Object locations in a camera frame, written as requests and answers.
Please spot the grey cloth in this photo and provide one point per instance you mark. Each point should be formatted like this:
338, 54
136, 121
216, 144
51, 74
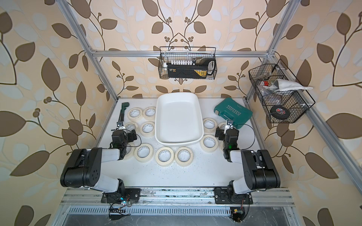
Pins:
286, 85

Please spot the black wire basket rear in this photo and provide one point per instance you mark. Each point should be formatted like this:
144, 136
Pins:
187, 55

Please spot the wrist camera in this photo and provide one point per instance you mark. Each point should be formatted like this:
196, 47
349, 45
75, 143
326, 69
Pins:
131, 135
220, 134

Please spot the black yellow box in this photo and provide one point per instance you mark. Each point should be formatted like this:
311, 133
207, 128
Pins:
187, 71

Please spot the black wire basket right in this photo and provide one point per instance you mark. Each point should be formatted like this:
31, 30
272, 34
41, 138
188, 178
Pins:
297, 102

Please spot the black wire basket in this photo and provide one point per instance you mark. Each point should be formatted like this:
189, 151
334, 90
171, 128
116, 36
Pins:
297, 102
187, 55

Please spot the black round disc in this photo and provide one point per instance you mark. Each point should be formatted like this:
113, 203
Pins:
279, 112

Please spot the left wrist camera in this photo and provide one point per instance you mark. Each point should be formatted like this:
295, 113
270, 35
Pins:
131, 135

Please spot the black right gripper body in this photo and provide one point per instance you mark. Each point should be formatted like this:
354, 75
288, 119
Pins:
225, 145

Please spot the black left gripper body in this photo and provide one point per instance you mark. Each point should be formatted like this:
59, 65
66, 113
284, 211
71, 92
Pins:
126, 143

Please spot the green tool case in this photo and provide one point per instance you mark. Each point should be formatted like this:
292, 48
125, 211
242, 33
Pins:
229, 109

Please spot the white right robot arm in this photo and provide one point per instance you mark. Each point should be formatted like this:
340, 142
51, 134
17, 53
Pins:
259, 171

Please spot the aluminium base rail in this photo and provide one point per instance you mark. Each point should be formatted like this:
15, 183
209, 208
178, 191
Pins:
184, 196

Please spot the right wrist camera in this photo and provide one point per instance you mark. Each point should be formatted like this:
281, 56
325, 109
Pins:
220, 134

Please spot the green pipe wrench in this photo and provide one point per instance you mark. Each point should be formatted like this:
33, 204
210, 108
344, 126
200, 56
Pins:
120, 122

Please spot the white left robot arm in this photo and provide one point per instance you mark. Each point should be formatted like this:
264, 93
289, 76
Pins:
83, 168

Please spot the white plastic storage box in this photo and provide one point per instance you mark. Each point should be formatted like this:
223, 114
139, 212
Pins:
178, 119

